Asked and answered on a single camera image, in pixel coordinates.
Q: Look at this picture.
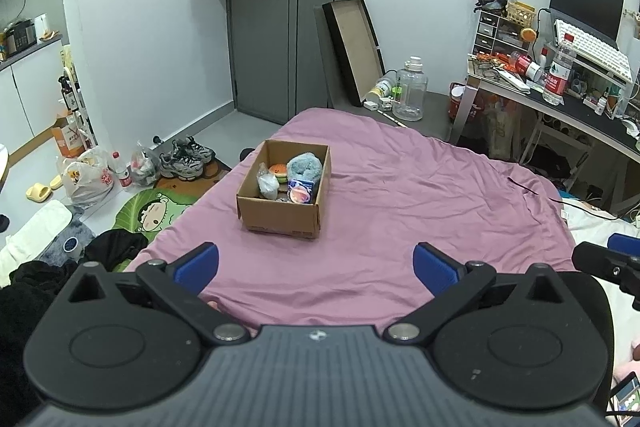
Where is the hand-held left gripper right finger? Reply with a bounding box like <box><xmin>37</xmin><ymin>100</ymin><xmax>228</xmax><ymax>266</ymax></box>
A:
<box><xmin>385</xmin><ymin>242</ymin><xmax>566</xmax><ymax>344</ymax></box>

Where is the red container with white lid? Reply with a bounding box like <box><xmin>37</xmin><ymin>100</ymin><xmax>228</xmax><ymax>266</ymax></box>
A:
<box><xmin>448</xmin><ymin>82</ymin><xmax>468</xmax><ymax>120</ymax></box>

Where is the grey-blue fluffy plush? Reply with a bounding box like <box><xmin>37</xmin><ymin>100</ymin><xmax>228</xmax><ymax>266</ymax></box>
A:
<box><xmin>286</xmin><ymin>153</ymin><xmax>326</xmax><ymax>184</ymax></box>

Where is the grey door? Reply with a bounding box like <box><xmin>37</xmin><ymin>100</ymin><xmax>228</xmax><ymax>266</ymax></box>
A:
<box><xmin>225</xmin><ymin>0</ymin><xmax>351</xmax><ymax>126</ymax></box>

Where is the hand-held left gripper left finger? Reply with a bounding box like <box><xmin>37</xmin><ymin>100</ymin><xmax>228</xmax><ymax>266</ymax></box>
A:
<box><xmin>67</xmin><ymin>242</ymin><xmax>250</xmax><ymax>345</ymax></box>

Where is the white kitchen cabinet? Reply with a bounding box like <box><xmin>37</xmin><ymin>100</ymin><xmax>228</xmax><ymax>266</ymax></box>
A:
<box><xmin>0</xmin><ymin>34</ymin><xmax>68</xmax><ymax>168</ymax></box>

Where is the white drawer organizer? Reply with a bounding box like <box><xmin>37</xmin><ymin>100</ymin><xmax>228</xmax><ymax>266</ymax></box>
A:
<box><xmin>472</xmin><ymin>9</ymin><xmax>523</xmax><ymax>55</ymax></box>

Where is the tall red-label water bottle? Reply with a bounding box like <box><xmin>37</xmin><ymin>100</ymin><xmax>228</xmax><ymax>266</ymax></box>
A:
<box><xmin>542</xmin><ymin>34</ymin><xmax>576</xmax><ymax>106</ymax></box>

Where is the smartphone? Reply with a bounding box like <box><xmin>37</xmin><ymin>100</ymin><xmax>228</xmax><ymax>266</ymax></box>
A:
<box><xmin>611</xmin><ymin>372</ymin><xmax>640</xmax><ymax>415</ymax></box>

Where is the white desk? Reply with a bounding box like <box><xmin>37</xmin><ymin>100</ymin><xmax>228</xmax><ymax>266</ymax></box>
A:
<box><xmin>447</xmin><ymin>57</ymin><xmax>640</xmax><ymax>218</ymax></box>

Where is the blue planet-print tissue pack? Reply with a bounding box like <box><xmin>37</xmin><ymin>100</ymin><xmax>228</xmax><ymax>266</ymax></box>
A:
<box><xmin>287</xmin><ymin>179</ymin><xmax>315</xmax><ymax>206</ymax></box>

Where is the large clear water jug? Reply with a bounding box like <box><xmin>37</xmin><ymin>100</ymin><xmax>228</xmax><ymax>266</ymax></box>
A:
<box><xmin>391</xmin><ymin>55</ymin><xmax>429</xmax><ymax>122</ymax></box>

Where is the green cartoon floor mat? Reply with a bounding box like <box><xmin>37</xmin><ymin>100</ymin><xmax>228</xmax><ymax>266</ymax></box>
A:
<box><xmin>110</xmin><ymin>187</ymin><xmax>198</xmax><ymax>273</ymax></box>

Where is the black-framed brown board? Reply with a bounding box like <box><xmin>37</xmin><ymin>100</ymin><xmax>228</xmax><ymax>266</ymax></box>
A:
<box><xmin>322</xmin><ymin>0</ymin><xmax>386</xmax><ymax>108</ymax></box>

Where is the red-capped plastic bottle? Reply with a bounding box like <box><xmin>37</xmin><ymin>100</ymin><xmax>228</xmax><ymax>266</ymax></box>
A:
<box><xmin>112</xmin><ymin>151</ymin><xmax>132</xmax><ymax>188</ymax></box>

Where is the black clothing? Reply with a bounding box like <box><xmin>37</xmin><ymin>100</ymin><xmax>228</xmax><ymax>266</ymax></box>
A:
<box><xmin>85</xmin><ymin>229</ymin><xmax>149</xmax><ymax>265</ymax></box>

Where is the wicker basket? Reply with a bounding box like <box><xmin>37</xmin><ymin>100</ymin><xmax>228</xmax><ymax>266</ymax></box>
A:
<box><xmin>506</xmin><ymin>1</ymin><xmax>536</xmax><ymax>25</ymax></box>

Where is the grey plastic bag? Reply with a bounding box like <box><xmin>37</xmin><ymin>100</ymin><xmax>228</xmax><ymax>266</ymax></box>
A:
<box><xmin>131</xmin><ymin>142</ymin><xmax>161</xmax><ymax>186</ymax></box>

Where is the white towel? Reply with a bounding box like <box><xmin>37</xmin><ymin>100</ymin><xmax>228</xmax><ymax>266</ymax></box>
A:
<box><xmin>0</xmin><ymin>199</ymin><xmax>73</xmax><ymax>265</ymax></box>

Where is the dark cloth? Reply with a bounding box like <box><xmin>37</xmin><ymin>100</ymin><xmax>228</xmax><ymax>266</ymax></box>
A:
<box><xmin>0</xmin><ymin>259</ymin><xmax>76</xmax><ymax>427</ymax></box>

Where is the red-label bottle lying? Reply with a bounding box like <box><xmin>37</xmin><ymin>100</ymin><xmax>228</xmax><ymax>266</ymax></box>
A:
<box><xmin>510</xmin><ymin>52</ymin><xmax>547</xmax><ymax>81</ymax></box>

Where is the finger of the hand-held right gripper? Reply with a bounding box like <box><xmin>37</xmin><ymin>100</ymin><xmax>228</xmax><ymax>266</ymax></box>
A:
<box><xmin>608</xmin><ymin>233</ymin><xmax>640</xmax><ymax>257</ymax></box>
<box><xmin>571</xmin><ymin>243</ymin><xmax>640</xmax><ymax>295</ymax></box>

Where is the white printed plastic bag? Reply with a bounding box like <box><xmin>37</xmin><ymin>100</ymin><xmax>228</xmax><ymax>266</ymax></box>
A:
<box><xmin>57</xmin><ymin>147</ymin><xmax>115</xmax><ymax>208</ymax></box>

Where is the white keyboard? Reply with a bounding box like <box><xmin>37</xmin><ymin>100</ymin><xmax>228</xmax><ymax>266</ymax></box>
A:
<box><xmin>554</xmin><ymin>19</ymin><xmax>633</xmax><ymax>84</ymax></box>

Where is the orange cardboard box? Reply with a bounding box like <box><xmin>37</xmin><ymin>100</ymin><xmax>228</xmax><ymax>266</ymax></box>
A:
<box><xmin>51</xmin><ymin>114</ymin><xmax>96</xmax><ymax>159</ymax></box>

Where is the white jar with yellow lid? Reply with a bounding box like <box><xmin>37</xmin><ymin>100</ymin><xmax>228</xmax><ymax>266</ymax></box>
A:
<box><xmin>367</xmin><ymin>78</ymin><xmax>396</xmax><ymax>104</ymax></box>

